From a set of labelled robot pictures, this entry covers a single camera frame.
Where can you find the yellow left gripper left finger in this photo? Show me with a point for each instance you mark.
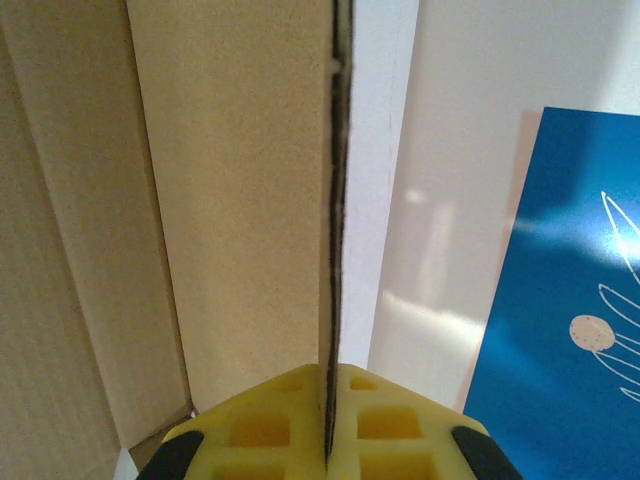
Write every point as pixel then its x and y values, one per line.
pixel 260 430

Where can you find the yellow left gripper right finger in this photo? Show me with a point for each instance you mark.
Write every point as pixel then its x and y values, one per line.
pixel 400 435

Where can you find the brown cardboard box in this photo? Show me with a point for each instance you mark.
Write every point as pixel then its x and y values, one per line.
pixel 225 200

